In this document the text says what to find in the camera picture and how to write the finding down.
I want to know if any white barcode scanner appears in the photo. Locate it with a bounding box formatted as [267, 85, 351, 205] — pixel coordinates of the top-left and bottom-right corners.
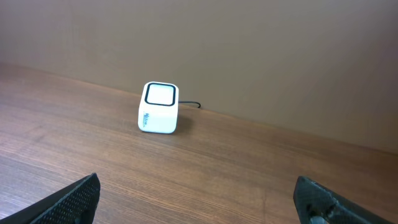
[137, 82, 179, 134]

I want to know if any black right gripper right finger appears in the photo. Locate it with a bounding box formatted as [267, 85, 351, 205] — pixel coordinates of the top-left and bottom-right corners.
[293, 176, 392, 224]

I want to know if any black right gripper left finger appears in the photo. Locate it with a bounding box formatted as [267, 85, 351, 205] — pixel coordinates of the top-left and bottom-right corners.
[1, 173, 101, 224]

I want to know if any black scanner cable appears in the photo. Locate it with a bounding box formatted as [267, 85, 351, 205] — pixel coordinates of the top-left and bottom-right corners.
[178, 100, 201, 110]

